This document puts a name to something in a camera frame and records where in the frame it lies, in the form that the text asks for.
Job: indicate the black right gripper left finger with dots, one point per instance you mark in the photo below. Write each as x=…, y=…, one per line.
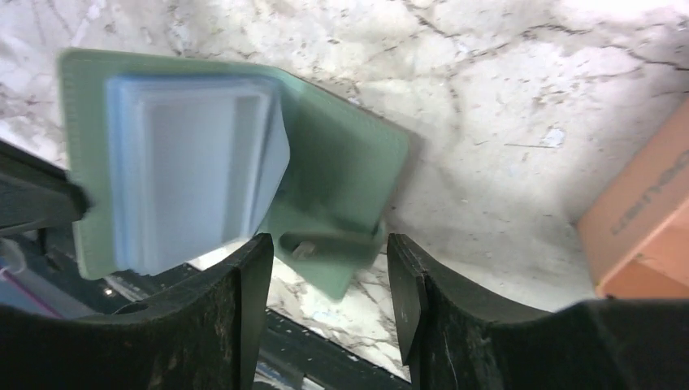
x=202, y=333

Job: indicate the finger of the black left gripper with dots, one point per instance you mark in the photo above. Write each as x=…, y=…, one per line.
x=36, y=194

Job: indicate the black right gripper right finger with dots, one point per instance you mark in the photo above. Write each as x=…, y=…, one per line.
x=456, y=334

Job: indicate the green card holder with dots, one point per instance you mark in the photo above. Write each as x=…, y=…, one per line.
x=179, y=157

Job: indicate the orange plastic file organizer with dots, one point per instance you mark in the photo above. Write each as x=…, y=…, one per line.
x=635, y=235

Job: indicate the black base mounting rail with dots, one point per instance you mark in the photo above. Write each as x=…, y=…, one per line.
x=290, y=354

